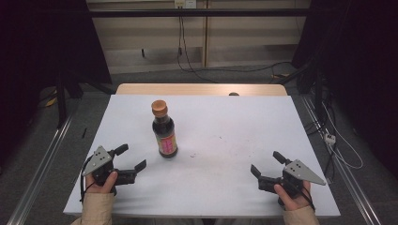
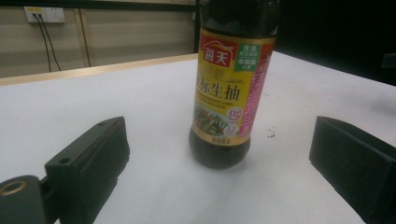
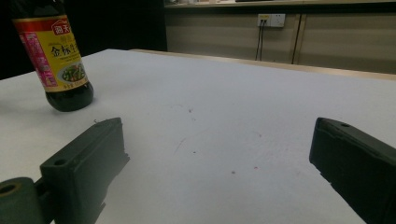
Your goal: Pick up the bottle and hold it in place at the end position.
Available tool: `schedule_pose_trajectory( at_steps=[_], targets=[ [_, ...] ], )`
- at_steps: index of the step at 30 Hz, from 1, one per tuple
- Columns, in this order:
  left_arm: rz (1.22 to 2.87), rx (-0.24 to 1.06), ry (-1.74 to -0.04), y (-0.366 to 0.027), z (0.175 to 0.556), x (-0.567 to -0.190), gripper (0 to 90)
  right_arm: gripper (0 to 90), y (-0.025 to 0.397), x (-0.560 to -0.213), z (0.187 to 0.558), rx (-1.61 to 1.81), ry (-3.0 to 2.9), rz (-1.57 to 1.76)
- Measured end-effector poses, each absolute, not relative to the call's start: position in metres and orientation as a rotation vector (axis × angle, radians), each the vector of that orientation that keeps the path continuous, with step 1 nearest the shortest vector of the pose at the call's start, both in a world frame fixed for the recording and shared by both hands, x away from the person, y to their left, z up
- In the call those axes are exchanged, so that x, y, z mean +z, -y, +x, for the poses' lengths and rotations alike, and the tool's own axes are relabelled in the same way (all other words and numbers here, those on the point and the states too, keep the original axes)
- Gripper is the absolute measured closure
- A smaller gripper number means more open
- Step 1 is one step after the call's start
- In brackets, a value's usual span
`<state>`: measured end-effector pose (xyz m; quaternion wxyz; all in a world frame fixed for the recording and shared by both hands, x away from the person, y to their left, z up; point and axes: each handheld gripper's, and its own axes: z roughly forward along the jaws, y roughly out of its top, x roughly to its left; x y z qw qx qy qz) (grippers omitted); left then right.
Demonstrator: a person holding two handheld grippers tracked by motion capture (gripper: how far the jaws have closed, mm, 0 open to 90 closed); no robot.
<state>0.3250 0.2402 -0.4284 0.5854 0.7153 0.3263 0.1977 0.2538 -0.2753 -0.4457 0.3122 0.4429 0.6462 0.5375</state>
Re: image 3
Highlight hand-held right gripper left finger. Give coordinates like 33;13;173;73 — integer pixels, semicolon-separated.
39;117;131;224

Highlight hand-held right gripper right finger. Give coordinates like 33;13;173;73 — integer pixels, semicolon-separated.
309;117;396;224

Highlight dark soy sauce bottle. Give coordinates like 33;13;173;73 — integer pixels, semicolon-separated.
10;0;95;113

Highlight black wall cable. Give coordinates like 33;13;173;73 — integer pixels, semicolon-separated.
260;20;266;62
255;20;262;62

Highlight white wall socket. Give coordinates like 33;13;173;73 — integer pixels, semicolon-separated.
257;13;287;29

